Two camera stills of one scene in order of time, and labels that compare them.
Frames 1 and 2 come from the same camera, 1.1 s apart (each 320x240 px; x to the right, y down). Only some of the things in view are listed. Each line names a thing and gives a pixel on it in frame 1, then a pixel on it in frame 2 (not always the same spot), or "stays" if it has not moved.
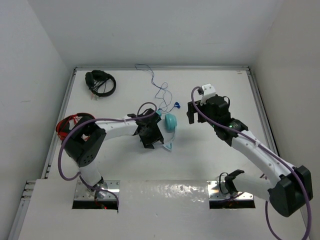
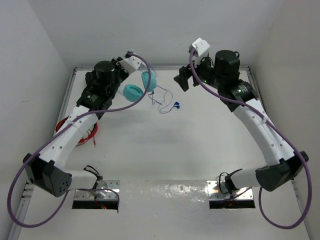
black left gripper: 156,136 to 116,65
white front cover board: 150,210 stays
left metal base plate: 82,192 stays
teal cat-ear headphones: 171,123 to 133,92
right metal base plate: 217,191 stays
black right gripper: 191,113 to 185,72
